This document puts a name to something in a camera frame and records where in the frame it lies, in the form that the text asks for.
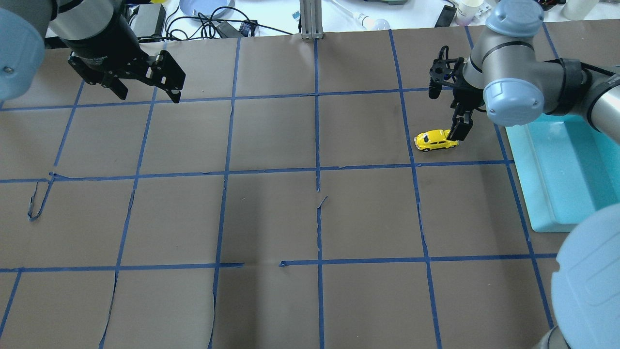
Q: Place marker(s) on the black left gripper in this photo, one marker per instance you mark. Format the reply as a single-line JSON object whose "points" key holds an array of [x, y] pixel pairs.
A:
{"points": [[100, 44]]}

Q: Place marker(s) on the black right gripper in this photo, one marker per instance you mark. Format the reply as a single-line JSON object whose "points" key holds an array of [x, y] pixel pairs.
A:
{"points": [[463, 124]]}

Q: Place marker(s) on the yellow beetle toy car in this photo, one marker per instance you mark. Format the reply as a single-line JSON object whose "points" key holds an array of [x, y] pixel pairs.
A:
{"points": [[433, 140]]}

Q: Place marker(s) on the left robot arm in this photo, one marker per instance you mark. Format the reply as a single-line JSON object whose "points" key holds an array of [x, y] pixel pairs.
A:
{"points": [[24, 24]]}

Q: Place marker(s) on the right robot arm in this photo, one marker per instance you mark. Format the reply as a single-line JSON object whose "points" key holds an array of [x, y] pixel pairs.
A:
{"points": [[503, 75]]}

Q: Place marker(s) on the blue plate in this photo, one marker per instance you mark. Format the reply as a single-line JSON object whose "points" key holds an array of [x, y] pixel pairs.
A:
{"points": [[210, 8]]}

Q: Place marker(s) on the light blue plastic bin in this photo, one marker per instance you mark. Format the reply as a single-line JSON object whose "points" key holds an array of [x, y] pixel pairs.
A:
{"points": [[566, 169]]}

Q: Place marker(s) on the black power adapter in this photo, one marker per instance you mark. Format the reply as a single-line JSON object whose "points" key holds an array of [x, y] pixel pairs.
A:
{"points": [[446, 17]]}

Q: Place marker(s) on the white paper cup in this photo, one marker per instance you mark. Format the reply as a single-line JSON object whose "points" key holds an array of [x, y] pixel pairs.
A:
{"points": [[466, 11]]}

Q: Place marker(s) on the light bulb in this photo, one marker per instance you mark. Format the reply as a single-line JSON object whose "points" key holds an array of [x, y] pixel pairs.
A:
{"points": [[366, 22]]}

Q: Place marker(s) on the aluminium frame post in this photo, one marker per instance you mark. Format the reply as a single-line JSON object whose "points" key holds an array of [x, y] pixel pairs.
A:
{"points": [[311, 19]]}

